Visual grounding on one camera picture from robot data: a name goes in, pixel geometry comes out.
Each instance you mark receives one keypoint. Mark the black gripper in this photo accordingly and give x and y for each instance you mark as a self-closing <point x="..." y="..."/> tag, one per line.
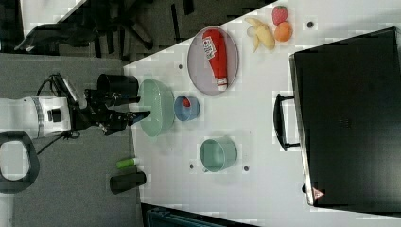
<point x="98" y="112"/>

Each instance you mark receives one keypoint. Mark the black oven door handle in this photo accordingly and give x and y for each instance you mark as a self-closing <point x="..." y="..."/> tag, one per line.
<point x="279" y="122"/>

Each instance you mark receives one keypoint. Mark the black toaster oven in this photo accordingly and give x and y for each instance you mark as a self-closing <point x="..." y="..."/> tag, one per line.
<point x="347" y="102"/>

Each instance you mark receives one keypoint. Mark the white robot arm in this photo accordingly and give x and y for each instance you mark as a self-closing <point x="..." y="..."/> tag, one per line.
<point x="44" y="116"/>

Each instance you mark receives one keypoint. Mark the black cylindrical cup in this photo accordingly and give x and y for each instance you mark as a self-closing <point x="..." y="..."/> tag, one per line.
<point x="124" y="85"/>

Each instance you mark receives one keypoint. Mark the green perforated colander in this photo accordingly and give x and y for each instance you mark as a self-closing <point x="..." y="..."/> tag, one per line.
<point x="158" y="99"/>

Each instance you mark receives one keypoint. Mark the green marker tube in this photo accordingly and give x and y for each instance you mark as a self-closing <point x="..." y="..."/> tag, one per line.
<point x="130" y="162"/>

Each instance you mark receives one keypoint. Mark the small blue bowl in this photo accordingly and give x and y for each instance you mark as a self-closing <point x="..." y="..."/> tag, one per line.
<point x="186" y="113"/>

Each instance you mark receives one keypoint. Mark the small red strawberry toy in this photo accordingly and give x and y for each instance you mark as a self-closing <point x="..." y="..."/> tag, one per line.
<point x="186" y="102"/>

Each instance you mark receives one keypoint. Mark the grey oval plate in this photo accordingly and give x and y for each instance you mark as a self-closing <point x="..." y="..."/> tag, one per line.
<point x="199" y="69"/>

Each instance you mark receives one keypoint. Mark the black office chair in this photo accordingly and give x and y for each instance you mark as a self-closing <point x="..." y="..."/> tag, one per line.
<point x="90" y="21"/>

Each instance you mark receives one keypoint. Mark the green metal mug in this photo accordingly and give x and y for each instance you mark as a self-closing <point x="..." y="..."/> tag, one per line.
<point x="217" y="154"/>

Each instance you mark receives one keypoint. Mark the red ketchup bottle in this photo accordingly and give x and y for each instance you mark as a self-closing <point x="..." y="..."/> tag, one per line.
<point x="214" y="48"/>

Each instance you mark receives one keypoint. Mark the peeled toy banana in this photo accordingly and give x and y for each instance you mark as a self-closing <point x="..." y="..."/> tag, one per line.
<point x="260" y="33"/>

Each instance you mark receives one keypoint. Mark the orange toy fruit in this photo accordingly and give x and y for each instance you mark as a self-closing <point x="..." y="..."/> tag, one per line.
<point x="283" y="32"/>

